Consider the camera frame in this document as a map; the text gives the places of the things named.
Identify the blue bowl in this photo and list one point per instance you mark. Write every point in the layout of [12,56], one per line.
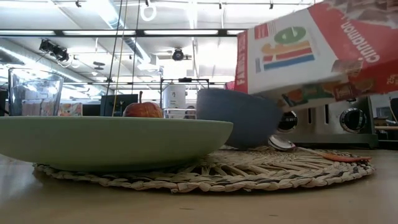
[242,121]

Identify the red apple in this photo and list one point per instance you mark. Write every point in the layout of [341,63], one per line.
[143,110]

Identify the mint green plate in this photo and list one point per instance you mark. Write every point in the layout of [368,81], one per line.
[109,143]

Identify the cinnamon cereal box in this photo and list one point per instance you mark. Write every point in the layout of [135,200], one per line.
[311,46]

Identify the clear plastic bin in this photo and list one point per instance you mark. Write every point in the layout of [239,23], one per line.
[178,113]

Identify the black ceiling spotlight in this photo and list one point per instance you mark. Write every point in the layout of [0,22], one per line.
[178,54]
[54,49]

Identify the round woven straw placemat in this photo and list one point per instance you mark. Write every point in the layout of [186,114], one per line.
[248,177]

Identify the black computer monitor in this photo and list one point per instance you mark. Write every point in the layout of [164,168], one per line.
[109,105]
[91,110]

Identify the stainless steel four-slot toaster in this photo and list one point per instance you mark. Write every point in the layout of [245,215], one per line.
[326,124]

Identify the colourful wall picture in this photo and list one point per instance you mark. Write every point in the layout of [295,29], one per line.
[70,109]

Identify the black overhead frame bar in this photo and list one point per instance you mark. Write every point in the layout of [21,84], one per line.
[93,32]

